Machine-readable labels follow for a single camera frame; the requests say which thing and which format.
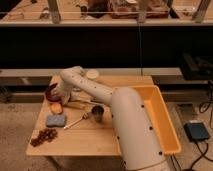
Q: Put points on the bunch of dark grapes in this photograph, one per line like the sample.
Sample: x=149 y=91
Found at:
x=44 y=135

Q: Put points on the wooden table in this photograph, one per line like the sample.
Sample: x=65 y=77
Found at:
x=86 y=138

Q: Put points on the yellow plastic tray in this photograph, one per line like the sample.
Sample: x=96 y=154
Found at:
x=160 y=118

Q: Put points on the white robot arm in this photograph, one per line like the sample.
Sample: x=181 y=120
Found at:
x=138 y=143

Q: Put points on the green bottle with white lid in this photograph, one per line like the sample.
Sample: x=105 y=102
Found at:
x=92 y=74

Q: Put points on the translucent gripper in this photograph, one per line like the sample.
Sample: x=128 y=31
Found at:
x=63 y=90

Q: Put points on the small metal cup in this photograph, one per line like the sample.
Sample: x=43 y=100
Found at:
x=97 y=112

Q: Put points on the metal spoon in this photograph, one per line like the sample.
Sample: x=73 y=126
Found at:
x=84 y=117

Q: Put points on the white handled brush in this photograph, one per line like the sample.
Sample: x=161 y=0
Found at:
x=78 y=97

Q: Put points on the blue sponge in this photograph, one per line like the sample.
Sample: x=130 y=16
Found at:
x=56 y=121

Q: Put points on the orange fruit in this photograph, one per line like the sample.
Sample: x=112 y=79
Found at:
x=56 y=108

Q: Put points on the dark purple bowl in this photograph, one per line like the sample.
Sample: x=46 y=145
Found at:
x=50 y=95

